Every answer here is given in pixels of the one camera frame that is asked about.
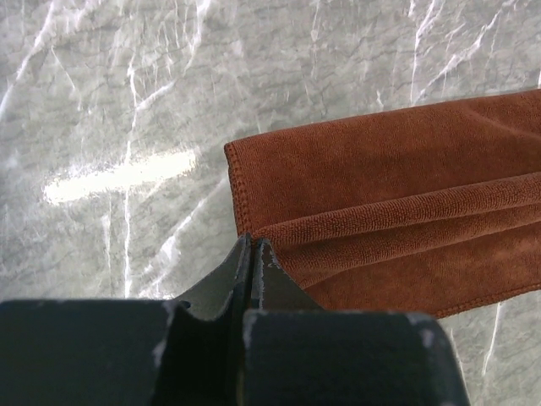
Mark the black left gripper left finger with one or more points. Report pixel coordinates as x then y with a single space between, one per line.
181 351

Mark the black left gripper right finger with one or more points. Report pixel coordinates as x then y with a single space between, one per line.
296 353

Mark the brown towel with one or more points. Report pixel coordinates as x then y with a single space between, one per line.
433 208

